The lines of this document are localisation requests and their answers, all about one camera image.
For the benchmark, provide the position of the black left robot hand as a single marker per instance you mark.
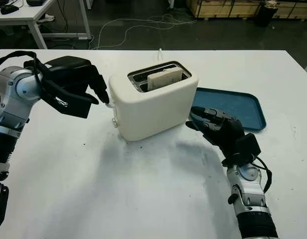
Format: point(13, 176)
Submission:
point(68, 69)

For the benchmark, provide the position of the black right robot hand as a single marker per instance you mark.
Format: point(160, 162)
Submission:
point(229, 133)

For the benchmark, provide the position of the cream two-slot toaster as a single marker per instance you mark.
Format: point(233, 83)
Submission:
point(155, 114)

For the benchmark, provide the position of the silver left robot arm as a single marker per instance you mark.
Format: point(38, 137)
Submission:
point(11, 104)

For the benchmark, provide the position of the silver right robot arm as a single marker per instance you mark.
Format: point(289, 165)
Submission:
point(250, 196)

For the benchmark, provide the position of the blue plastic tray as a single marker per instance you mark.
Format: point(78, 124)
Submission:
point(233, 104)

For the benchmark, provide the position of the white office desk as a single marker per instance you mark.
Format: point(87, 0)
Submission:
point(31, 16)

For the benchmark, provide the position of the grey plastic stool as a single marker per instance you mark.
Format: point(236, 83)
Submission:
point(6, 30)

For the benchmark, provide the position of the black desk device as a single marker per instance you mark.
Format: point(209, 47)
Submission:
point(36, 2)

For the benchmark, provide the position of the black computer mouse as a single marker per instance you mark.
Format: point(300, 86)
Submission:
point(9, 9)

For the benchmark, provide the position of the wooden shipping crate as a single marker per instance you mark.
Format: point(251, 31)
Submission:
point(230, 7)

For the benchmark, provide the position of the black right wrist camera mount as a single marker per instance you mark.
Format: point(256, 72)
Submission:
point(249, 148)

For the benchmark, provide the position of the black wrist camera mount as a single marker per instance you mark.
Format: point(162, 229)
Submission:
point(249, 148)
point(76, 108)

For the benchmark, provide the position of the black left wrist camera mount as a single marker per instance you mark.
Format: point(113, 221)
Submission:
point(76, 108)

